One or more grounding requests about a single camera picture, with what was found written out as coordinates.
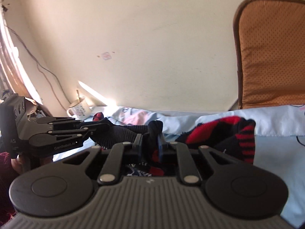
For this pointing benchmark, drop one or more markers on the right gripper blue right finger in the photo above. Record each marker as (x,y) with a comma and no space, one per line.
(176,160)

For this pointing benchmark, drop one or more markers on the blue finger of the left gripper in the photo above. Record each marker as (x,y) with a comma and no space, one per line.
(90,126)

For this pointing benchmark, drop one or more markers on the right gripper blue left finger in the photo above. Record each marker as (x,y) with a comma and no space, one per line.
(120,155)

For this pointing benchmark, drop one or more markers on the dark patterned knit sweater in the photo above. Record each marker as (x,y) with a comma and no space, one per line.
(231,135)

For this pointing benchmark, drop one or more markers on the person's left hand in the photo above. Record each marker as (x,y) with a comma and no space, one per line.
(22,163)

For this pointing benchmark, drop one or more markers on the white enamel mug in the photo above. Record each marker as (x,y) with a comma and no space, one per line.
(80,109)

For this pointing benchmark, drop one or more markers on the light blue cartoon bedsheet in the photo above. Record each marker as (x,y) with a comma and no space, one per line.
(279,140)

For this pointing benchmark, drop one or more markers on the brown padded cushion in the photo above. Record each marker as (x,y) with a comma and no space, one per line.
(269,43)

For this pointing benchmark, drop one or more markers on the small pink wall sticker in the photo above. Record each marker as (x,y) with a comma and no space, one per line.
(106,56)

